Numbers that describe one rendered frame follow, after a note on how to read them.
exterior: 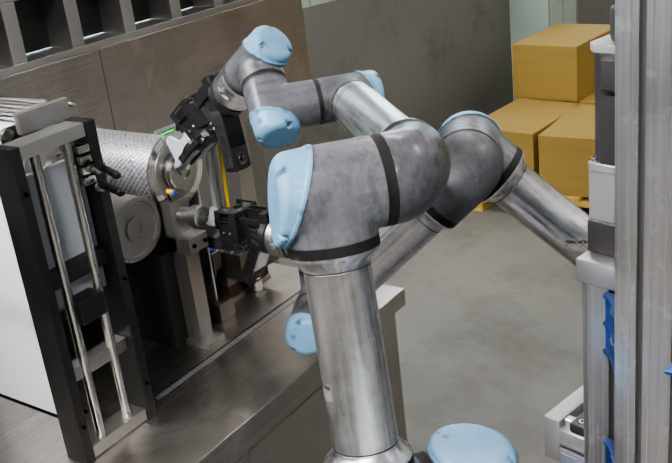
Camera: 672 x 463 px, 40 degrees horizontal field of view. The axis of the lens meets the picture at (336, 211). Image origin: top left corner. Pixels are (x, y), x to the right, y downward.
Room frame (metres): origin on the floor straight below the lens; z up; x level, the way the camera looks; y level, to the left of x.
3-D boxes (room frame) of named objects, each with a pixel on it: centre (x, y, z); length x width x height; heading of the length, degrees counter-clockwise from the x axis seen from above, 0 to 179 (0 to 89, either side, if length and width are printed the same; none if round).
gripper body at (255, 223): (1.66, 0.17, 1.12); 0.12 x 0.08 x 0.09; 54
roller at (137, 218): (1.65, 0.47, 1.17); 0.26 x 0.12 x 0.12; 53
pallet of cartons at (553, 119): (4.60, -1.34, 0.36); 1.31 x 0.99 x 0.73; 131
